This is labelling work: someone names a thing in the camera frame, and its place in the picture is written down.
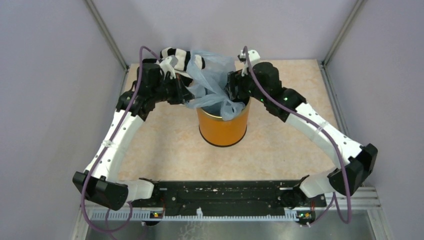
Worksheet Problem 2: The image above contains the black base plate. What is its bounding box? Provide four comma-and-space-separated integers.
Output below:
131, 180, 327, 217

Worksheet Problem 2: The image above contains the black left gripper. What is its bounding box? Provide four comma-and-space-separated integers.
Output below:
151, 72, 195, 105

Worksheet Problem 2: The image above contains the aluminium corner post left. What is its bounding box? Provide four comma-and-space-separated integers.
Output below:
83, 0, 128, 71

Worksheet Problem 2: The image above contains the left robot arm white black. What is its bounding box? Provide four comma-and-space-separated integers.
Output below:
72, 63, 194, 211

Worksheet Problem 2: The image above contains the aluminium corner post right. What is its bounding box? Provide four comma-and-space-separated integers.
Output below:
321, 0, 367, 69

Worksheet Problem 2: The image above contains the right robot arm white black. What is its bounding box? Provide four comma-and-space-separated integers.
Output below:
226, 62, 378, 206

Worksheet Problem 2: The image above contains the black white striped cloth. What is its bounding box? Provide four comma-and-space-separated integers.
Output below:
159, 47, 206, 87

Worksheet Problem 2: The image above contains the translucent blue plastic bag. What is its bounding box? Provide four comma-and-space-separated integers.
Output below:
185, 50, 246, 121

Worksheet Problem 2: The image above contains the orange trash bin gold rim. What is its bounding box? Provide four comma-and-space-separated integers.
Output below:
196, 98, 251, 148

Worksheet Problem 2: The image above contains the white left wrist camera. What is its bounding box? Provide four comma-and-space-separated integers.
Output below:
159, 55, 178, 79

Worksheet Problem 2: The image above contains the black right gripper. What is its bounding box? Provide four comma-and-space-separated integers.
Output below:
223, 68, 268, 105

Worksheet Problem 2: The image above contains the aluminium frame rail front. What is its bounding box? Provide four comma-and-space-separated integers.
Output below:
72, 187, 393, 240

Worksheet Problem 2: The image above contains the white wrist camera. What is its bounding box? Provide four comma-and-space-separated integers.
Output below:
159, 55, 178, 79
237, 49, 261, 77

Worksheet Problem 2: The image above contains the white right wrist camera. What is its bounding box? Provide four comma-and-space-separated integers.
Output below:
237, 49, 261, 77

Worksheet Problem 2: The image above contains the aluminium corner post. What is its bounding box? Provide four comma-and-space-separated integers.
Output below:
321, 0, 367, 69
83, 0, 128, 71

